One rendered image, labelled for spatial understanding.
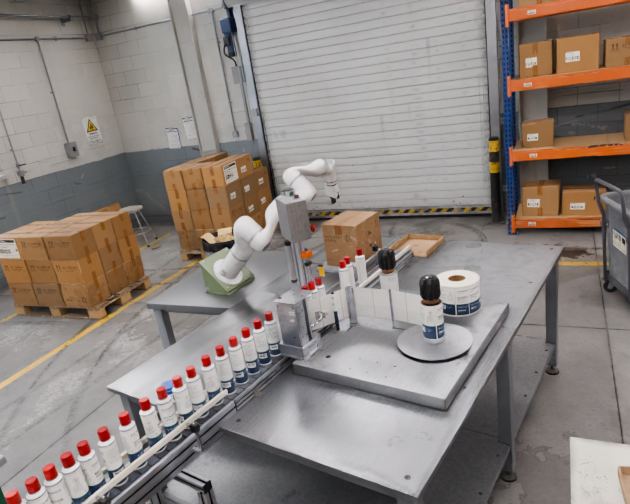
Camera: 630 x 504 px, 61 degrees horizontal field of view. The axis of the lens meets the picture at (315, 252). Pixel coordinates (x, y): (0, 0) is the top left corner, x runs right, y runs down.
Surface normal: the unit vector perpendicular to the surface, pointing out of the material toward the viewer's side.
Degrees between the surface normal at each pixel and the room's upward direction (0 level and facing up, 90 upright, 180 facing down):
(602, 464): 0
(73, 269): 88
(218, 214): 89
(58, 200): 90
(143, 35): 90
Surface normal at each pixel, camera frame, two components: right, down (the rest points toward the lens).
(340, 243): -0.56, 0.35
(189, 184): -0.36, 0.37
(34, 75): 0.90, 0.00
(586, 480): -0.15, -0.93
